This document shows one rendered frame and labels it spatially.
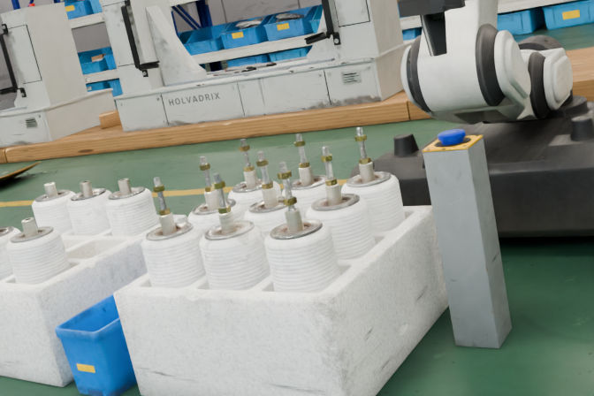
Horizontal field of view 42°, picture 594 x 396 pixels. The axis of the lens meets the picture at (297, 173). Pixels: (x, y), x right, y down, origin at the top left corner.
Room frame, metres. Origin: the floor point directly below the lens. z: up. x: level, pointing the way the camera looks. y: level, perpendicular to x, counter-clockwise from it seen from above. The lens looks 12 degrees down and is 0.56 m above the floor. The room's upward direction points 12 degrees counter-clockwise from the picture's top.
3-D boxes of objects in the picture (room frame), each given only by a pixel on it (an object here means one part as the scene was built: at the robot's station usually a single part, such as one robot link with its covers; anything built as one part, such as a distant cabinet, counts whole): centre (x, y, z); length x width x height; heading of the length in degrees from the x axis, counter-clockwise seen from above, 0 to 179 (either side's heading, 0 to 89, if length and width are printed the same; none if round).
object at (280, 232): (1.05, 0.02, 0.25); 0.08 x 0.08 x 0.01
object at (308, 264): (1.05, 0.02, 0.16); 0.10 x 0.10 x 0.18
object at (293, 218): (1.05, 0.02, 0.26); 0.02 x 0.02 x 0.03
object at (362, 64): (3.81, 0.07, 0.45); 1.45 x 0.57 x 0.74; 59
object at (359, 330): (1.21, 0.05, 0.09); 0.39 x 0.39 x 0.18; 56
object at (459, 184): (1.11, -0.23, 0.16); 0.07 x 0.07 x 0.31; 56
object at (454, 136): (1.11, -0.23, 0.32); 0.04 x 0.04 x 0.02
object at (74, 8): (7.84, 1.67, 0.90); 0.50 x 0.38 x 0.21; 149
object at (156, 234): (1.18, 0.21, 0.25); 0.08 x 0.08 x 0.01
